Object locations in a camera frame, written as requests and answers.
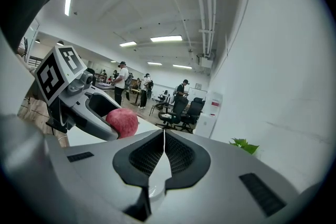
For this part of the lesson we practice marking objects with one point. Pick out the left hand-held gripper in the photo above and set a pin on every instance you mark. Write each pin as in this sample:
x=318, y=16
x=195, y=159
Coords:
x=52, y=78

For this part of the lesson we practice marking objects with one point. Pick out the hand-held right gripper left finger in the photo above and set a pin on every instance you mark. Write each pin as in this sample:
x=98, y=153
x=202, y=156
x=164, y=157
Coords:
x=99, y=181

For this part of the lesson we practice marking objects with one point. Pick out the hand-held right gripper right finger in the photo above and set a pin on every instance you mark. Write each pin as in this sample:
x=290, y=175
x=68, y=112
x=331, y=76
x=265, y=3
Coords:
x=223, y=196

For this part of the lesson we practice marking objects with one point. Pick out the red apple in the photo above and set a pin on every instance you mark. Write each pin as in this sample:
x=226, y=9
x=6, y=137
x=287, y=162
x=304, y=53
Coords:
x=123, y=122

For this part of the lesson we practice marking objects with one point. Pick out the green leafy plant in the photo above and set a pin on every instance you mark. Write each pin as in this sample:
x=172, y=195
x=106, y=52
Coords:
x=245, y=146

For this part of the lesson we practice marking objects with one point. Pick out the black office chair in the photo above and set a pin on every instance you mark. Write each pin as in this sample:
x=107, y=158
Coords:
x=194, y=112
x=174, y=112

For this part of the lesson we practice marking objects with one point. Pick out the ceiling light panel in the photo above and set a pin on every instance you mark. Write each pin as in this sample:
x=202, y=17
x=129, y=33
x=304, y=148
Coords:
x=182, y=66
x=154, y=63
x=68, y=5
x=166, y=38
x=127, y=44

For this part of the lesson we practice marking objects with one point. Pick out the white cabinet red label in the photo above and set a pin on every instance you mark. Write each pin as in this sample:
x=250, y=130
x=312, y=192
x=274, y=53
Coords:
x=210, y=115

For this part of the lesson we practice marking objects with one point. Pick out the white ceiling box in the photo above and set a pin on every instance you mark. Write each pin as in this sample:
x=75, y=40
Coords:
x=206, y=61

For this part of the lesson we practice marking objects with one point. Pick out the white ceiling pipes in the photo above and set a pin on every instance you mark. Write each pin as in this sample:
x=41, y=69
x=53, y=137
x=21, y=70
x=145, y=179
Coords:
x=207, y=8

